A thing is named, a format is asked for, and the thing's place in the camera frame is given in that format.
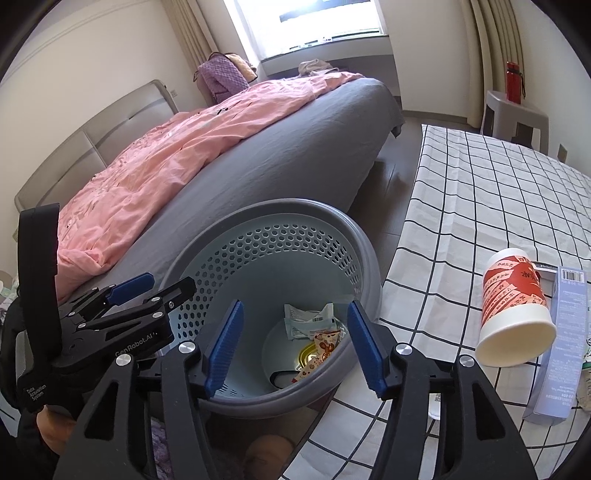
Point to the beige clothes heap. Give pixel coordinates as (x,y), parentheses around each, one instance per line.
(314,68)

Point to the white plastic wrapper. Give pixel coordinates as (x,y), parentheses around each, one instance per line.
(304,321)

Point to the beige curtain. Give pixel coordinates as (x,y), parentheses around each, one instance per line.
(494,50)
(194,41)

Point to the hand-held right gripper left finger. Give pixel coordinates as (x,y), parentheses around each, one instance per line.
(224,341)

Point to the bed with grey sheet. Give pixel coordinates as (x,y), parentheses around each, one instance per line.
(300,147)

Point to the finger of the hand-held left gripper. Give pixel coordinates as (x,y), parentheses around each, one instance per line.
(157,302)
(129,285)

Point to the window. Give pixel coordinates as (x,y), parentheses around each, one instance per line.
(314,18)

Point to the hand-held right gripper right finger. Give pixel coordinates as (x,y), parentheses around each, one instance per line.
(367,346)

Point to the pink blanket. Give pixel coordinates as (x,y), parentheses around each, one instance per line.
(184,152)

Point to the red and white paper cup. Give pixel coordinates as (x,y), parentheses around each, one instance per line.
(512,304)

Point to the beige padded headboard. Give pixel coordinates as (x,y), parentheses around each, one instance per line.
(92,138)

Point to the yellow rimmed clear lid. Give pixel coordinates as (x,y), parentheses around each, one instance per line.
(308,356)

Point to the grey plastic stool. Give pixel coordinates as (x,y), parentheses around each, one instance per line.
(512,113)

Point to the purple fuzzy clothing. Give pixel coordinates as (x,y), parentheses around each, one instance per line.
(159,452)

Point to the purple knitted bag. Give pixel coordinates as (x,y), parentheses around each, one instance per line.
(221,78)

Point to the grey perforated waste bin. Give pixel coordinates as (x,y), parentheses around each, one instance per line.
(360,295)

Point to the grey window ledge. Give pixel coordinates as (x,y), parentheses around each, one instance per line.
(351,53)

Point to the red water bottle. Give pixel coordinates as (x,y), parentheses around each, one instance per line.
(513,85)

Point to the wall socket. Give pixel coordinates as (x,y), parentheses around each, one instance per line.
(562,152)

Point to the pale purple carton box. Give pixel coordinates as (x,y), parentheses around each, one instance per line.
(565,341)

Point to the white black checked tablecloth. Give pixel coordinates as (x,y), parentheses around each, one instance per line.
(485,194)

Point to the green and white milk carton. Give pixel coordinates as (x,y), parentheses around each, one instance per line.
(587,364)

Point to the person's left hand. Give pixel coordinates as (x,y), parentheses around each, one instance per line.
(55,429)

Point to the orange snack wrapper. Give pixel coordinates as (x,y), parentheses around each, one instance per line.
(323,346)

